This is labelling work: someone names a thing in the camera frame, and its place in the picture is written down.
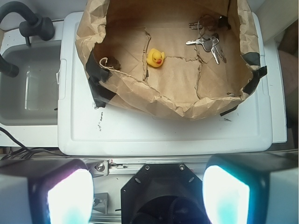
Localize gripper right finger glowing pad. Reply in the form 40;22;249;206
203;153;299;224

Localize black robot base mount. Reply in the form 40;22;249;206
121;163;209;224

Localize white toy sink basin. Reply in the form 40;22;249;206
0;39;62;126

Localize silver keys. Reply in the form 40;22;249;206
185;14;227;64

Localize silver corner bracket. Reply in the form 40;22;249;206
89;161;109;177

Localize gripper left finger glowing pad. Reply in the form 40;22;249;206
0;159;94;224

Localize yellow rubber duck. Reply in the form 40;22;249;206
146;48;165;68

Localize brown paper bag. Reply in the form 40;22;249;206
75;0;267;120

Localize black cable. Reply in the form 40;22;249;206
0;127;62;160

